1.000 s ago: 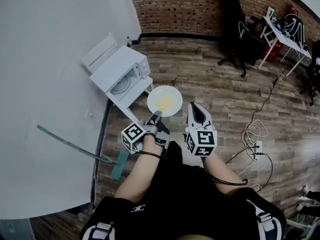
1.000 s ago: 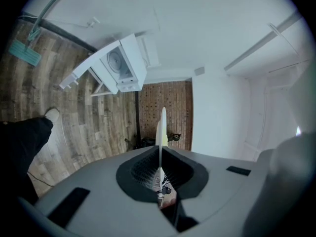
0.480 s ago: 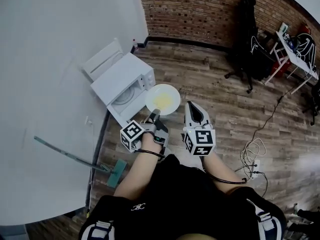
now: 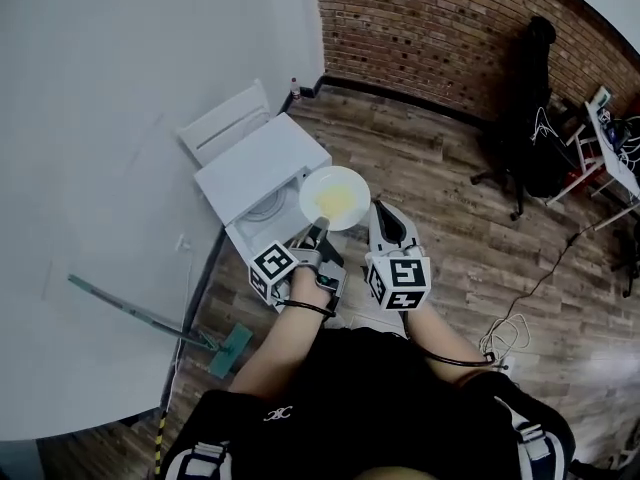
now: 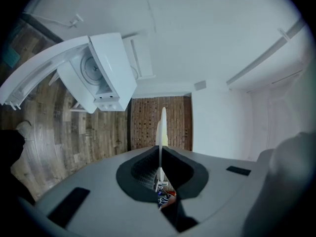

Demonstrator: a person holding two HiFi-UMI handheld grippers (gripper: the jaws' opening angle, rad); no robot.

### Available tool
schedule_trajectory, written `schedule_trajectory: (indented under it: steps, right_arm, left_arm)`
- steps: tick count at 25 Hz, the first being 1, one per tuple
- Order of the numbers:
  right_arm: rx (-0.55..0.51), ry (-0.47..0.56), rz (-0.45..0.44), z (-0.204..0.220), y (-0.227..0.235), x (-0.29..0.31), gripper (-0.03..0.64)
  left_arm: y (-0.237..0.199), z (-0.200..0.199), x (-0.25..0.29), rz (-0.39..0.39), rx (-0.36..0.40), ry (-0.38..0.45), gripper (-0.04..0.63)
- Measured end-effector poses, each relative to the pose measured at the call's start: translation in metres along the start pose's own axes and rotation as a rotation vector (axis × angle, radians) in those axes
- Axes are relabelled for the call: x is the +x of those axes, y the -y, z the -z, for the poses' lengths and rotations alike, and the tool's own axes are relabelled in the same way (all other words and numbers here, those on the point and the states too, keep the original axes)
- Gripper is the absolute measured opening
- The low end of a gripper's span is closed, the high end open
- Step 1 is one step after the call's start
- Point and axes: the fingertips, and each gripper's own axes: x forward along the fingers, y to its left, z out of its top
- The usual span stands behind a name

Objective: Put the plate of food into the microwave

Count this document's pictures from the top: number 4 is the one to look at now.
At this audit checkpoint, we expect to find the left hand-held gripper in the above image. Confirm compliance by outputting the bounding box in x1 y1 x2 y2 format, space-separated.
248 216 348 315

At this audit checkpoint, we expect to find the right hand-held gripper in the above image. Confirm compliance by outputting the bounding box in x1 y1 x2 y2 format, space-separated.
363 200 432 313

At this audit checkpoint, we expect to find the yellowish food residue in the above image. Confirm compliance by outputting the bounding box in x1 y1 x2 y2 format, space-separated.
313 183 362 219

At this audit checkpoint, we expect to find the white round plate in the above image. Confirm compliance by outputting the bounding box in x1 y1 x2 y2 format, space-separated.
298 165 372 233

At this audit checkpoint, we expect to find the white microwave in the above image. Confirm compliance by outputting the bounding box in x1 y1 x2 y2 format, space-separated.
193 112 333 269

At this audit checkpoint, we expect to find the person's left forearm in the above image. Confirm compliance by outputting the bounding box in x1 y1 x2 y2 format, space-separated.
228 301 335 402

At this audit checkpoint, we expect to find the person's right forearm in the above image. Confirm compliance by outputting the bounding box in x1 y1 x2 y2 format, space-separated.
403 301 494 387

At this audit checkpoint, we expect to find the person's left hand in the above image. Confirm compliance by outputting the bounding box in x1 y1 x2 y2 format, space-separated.
288 268 334 311

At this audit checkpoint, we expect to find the green flat mop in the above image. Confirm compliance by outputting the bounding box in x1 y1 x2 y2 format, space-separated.
67 273 254 380

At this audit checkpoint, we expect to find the person's torso in black shirt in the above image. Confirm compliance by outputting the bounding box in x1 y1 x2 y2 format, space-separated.
157 326 576 480

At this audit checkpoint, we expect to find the tall black office chair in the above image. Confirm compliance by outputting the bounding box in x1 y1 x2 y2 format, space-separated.
469 15 566 222

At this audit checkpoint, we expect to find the red box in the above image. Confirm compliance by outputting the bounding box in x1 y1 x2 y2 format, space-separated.
563 166 604 195

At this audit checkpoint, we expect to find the white desk with crossed legs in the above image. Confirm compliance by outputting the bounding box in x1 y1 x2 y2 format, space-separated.
544 85 640 233

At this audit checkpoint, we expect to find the low black office chair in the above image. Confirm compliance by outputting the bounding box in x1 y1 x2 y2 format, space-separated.
610 225 640 299

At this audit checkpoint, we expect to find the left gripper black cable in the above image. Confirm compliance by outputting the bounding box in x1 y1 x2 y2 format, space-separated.
274 299 337 318

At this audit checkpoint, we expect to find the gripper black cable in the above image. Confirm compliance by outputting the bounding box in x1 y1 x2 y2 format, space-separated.
274 299 337 318
402 312 497 368

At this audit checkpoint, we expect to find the white floor cable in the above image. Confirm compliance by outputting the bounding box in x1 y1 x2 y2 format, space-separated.
478 312 532 364

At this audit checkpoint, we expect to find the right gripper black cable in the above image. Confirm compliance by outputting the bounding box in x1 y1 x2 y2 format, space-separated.
402 312 497 368

